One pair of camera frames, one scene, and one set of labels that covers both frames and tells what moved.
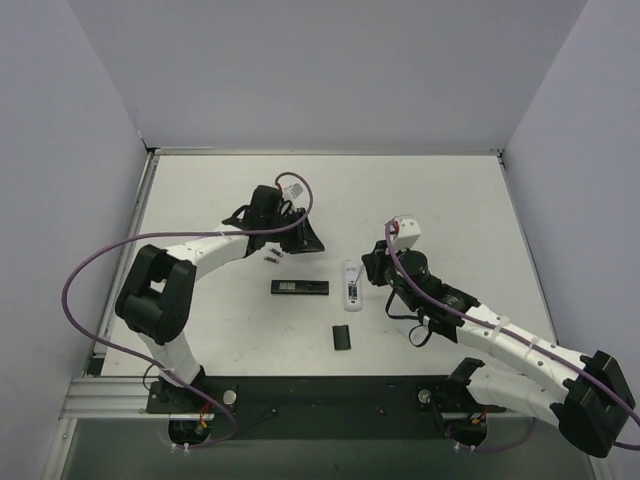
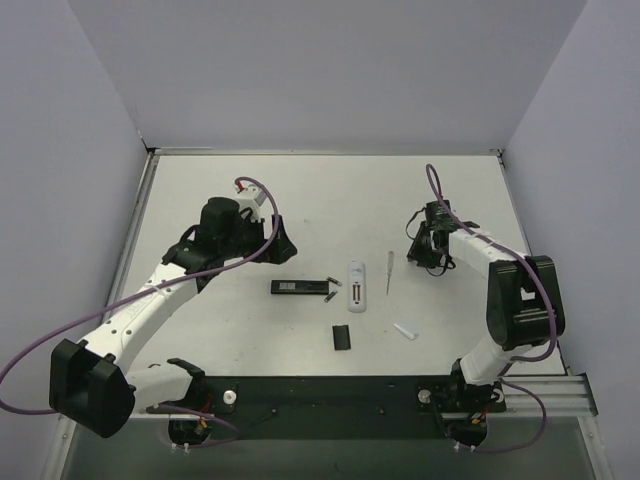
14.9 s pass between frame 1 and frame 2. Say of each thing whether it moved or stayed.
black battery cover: stayed
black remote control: stayed
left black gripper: moved
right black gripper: moved
